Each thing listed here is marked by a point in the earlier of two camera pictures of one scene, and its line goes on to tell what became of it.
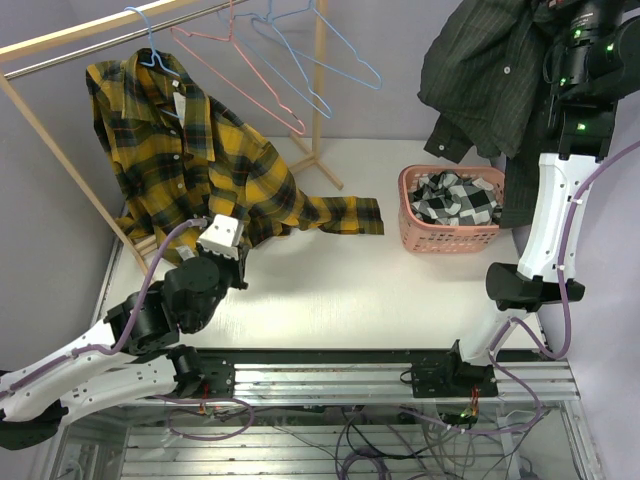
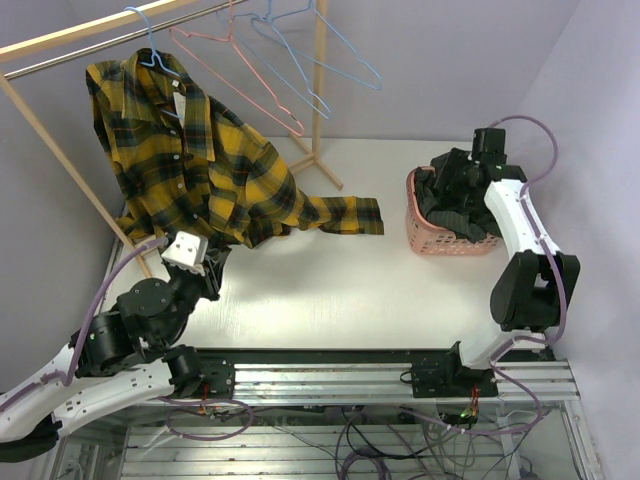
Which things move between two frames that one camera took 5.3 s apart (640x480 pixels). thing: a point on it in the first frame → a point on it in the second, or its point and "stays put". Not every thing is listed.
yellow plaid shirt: (177, 154) stays put
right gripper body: (590, 20) → (462, 163)
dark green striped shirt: (486, 88) → (460, 221)
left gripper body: (231, 270) → (192, 285)
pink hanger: (173, 30) stays put
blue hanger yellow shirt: (154, 55) stays put
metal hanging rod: (114, 41) stays put
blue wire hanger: (379, 85) stays put
